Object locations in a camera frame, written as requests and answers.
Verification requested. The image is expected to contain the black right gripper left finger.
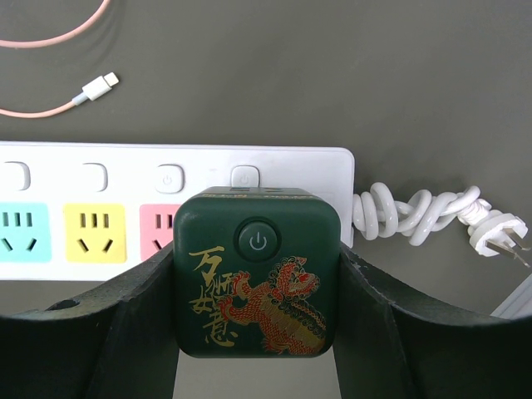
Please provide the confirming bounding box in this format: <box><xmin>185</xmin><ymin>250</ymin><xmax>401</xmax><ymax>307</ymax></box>
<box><xmin>1</xmin><ymin>245</ymin><xmax>177</xmax><ymax>398</ymax></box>

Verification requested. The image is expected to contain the pink charging cable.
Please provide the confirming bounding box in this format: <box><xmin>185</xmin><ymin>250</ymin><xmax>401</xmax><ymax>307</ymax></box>
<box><xmin>0</xmin><ymin>0</ymin><xmax>121</xmax><ymax>120</ymax></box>

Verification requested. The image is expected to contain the white power strip cord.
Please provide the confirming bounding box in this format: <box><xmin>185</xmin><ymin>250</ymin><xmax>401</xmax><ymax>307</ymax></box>
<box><xmin>352</xmin><ymin>181</ymin><xmax>532</xmax><ymax>269</ymax></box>

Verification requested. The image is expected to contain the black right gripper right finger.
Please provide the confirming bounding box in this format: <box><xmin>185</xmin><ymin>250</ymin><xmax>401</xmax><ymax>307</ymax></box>
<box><xmin>333</xmin><ymin>245</ymin><xmax>531</xmax><ymax>398</ymax></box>

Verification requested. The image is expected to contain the dark green cube socket adapter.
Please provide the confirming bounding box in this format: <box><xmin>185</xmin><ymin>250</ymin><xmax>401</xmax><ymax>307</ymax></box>
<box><xmin>173</xmin><ymin>187</ymin><xmax>341</xmax><ymax>357</ymax></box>

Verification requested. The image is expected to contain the white multicolour power strip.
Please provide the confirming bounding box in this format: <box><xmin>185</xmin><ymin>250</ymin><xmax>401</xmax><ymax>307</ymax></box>
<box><xmin>1</xmin><ymin>142</ymin><xmax>355</xmax><ymax>281</ymax></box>

